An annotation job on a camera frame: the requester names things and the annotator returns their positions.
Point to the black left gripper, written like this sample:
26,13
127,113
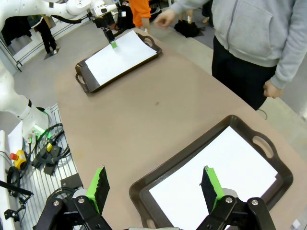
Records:
104,21

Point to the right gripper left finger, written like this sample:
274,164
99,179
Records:
98,189

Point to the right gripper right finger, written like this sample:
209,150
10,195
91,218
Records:
211,189

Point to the white A4 paper sheet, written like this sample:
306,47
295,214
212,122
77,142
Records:
120,62
182,203

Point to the person's right forearm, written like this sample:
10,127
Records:
187,3

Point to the person's left forearm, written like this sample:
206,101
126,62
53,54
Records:
292,60

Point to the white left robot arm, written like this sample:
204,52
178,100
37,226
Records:
14,100

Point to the person's right hand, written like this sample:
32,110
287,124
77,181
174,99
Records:
165,20

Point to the person's left hand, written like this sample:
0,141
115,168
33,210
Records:
272,89

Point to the orange draped mannequin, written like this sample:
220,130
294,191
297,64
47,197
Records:
140,12

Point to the brown plastic serving tray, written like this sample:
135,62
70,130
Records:
90,83
144,189

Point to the aluminium profile base table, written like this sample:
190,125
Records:
48,184

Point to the black bag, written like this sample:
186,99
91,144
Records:
189,30

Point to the black rod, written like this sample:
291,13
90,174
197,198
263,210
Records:
14,187

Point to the yellow emergency stop button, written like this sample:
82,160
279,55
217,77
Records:
20,158

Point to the white operator desk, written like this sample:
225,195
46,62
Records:
3,203

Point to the person in grey hoodie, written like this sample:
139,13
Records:
251,36

